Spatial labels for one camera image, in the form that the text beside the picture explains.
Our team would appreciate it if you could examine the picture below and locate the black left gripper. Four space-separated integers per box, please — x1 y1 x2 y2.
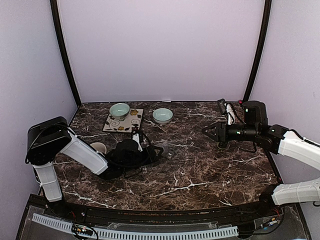
120 145 164 174

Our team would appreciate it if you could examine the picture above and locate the green lid pill bottle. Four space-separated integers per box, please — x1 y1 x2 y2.
217 142 229 150

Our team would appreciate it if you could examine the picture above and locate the clear weekly pill organizer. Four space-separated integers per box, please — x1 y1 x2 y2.
161 148 175 160

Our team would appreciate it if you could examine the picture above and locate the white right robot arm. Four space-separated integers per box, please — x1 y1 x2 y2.
201 100 320 217

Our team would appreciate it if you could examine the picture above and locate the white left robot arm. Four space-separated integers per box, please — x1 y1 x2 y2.
25 116 164 218

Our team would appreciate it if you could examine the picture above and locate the light blue ribbed bowl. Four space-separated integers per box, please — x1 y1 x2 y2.
152 108 174 125

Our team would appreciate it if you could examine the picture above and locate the square floral ceramic plate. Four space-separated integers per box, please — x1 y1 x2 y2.
102 108 144 133

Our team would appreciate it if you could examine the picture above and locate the small celadon bowl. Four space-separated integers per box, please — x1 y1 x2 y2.
109 103 130 121

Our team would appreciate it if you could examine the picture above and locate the beige ceramic mug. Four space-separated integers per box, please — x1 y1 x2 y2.
90 142 107 154

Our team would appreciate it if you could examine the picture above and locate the white slotted cable duct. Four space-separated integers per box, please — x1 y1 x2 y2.
31 213 239 240

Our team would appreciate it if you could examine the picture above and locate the black front rail base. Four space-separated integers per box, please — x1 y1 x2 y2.
16 194 311 240

